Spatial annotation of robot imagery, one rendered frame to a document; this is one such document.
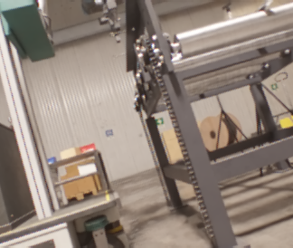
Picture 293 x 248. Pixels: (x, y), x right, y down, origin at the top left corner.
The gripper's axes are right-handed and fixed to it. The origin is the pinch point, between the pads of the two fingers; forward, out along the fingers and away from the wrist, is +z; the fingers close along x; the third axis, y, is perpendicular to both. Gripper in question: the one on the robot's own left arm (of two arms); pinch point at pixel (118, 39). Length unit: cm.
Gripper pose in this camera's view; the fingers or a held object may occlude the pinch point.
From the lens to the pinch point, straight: 220.7
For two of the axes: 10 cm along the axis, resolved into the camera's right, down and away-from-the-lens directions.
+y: 9.5, -2.9, 0.8
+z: 3.0, 9.5, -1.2
